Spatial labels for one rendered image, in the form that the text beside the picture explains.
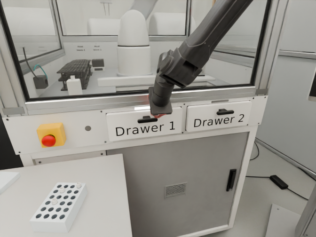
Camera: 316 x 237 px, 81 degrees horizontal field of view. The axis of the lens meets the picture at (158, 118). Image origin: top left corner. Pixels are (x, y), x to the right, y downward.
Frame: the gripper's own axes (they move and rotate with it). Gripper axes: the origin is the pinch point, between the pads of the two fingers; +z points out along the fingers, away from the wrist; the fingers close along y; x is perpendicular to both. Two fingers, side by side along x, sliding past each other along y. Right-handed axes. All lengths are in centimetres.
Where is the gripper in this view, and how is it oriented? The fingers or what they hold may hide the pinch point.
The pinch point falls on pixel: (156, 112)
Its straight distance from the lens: 68.2
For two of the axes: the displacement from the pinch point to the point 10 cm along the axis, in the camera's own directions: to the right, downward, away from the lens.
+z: -1.3, 4.4, 8.9
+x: -9.8, 0.8, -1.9
